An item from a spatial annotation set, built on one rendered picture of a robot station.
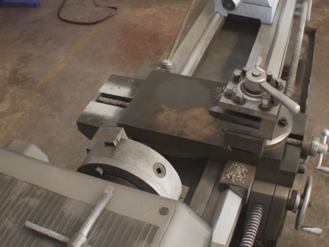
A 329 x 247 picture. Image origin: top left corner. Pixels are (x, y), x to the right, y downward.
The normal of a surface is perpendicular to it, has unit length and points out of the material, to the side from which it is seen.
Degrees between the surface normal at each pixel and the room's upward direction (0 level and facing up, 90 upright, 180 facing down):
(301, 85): 0
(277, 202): 90
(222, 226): 36
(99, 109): 0
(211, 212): 0
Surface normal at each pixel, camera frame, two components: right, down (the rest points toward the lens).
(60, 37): -0.05, -0.73
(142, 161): 0.35, -0.57
